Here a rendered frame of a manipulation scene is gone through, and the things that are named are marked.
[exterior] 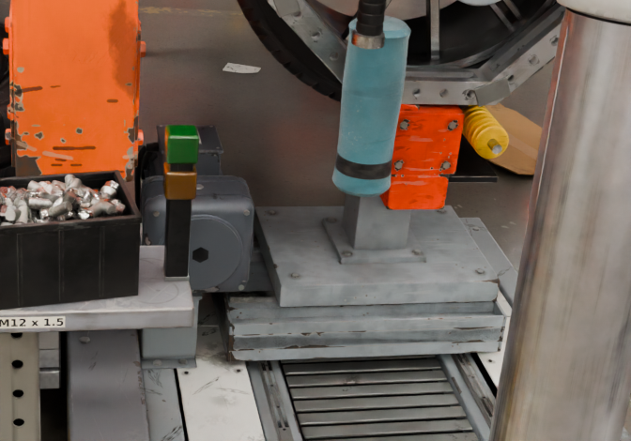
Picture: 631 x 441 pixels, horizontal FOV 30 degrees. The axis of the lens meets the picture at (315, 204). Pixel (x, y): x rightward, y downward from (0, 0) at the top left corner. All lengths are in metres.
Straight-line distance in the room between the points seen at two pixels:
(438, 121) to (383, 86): 0.21
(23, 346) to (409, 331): 0.78
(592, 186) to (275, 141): 2.33
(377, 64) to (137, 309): 0.49
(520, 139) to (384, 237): 1.26
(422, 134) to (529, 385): 1.01
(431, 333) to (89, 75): 0.83
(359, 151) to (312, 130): 1.49
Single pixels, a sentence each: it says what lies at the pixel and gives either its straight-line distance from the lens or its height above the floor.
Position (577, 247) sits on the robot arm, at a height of 0.86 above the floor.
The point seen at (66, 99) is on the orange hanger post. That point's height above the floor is 0.64.
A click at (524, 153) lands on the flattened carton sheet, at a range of 3.24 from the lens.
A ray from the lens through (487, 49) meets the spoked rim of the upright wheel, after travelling 1.96.
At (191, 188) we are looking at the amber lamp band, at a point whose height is 0.59.
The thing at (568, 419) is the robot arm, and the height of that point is 0.73.
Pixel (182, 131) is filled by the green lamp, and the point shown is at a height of 0.66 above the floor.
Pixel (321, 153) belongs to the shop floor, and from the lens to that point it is 3.09.
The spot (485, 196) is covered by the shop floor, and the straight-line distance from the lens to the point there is 2.97.
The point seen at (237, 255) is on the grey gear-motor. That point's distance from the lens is 1.91.
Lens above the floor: 1.24
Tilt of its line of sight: 26 degrees down
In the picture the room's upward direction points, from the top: 6 degrees clockwise
